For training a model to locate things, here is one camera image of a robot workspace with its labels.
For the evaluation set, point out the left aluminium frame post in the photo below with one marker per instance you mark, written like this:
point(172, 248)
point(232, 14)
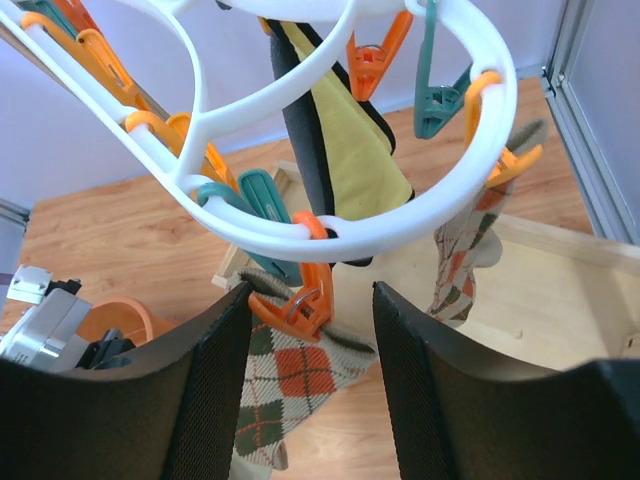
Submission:
point(14, 213)

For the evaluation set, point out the wooden hanger rack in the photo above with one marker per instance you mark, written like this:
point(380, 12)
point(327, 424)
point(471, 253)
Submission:
point(556, 297)

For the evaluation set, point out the grey black sock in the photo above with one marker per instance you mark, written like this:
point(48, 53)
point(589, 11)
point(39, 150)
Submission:
point(302, 118)

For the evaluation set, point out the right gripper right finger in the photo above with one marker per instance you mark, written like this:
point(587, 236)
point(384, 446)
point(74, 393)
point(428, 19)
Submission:
point(461, 410)

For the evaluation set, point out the yellow grey sock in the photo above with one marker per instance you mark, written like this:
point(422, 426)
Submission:
point(365, 178)

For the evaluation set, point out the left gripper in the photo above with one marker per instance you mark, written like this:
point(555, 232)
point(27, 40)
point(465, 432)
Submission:
point(99, 353)

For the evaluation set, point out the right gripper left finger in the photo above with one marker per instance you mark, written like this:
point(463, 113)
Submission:
point(165, 410)

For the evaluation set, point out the beige orange argyle sock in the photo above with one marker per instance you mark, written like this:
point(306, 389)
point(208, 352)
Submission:
point(287, 380)

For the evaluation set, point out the orange plastic basket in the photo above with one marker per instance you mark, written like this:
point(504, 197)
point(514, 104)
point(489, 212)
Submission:
point(136, 322)

